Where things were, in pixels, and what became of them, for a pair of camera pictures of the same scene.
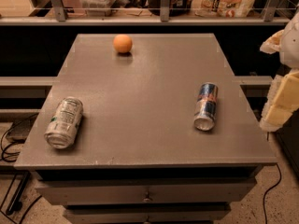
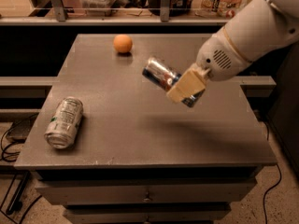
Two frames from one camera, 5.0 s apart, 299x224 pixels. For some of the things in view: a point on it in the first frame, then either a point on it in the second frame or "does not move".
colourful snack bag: [232, 1] does not move
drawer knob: [147, 199] does not move
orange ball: [122, 43] does not move
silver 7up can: [63, 128] does not move
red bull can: [206, 105] -> [162, 76]
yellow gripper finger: [283, 101] -> [219, 58]
